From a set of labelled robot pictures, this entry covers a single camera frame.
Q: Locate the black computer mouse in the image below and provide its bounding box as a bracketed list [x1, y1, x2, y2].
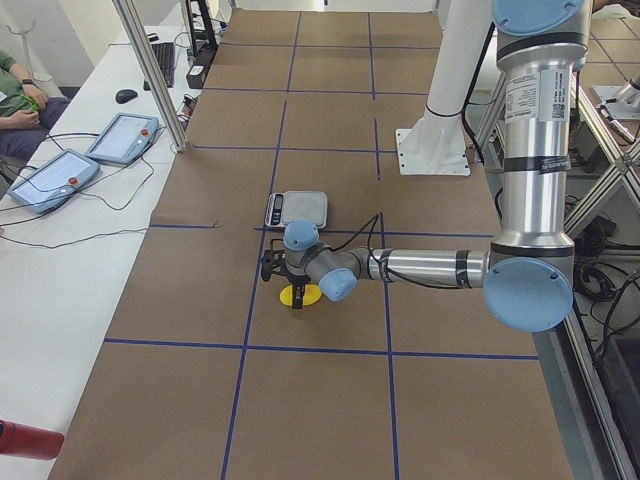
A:
[115, 89, 138, 105]

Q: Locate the black box on table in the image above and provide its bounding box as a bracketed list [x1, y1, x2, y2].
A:
[186, 65, 208, 90]

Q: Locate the aluminium frame rail right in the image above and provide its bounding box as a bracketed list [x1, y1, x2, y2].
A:
[547, 74, 640, 480]

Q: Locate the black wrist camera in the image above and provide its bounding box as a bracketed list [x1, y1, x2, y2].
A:
[260, 239, 287, 282]

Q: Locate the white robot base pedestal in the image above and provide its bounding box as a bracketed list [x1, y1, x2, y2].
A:
[396, 0, 492, 176]

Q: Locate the aluminium frame post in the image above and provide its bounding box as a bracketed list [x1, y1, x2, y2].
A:
[112, 0, 187, 152]

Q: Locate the digital kitchen scale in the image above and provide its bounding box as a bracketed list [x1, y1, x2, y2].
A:
[264, 191, 328, 229]

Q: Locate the seated person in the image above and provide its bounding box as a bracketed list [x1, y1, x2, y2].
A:
[1, 51, 70, 162]

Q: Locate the blue teach pendant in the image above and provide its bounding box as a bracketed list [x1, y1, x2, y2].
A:
[8, 149, 100, 214]
[86, 112, 159, 165]

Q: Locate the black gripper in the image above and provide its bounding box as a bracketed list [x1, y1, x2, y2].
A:
[285, 261, 308, 309]

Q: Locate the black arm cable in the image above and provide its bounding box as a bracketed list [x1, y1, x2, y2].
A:
[330, 212, 476, 289]

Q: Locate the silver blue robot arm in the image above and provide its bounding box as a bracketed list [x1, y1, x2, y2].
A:
[281, 1, 591, 332]

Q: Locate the black pendant cable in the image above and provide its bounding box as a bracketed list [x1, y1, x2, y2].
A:
[0, 127, 166, 250]

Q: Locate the yellow mango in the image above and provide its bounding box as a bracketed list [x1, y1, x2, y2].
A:
[279, 284, 322, 309]

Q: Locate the far blue teach pendant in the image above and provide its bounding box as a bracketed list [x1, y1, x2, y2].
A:
[86, 112, 159, 165]

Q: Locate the red cylinder object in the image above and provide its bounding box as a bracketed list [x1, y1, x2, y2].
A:
[0, 420, 65, 460]

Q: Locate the near blue teach pendant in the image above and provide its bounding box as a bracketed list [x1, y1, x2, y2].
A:
[8, 149, 100, 214]

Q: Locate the black keyboard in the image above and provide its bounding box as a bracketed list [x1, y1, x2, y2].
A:
[151, 42, 175, 88]

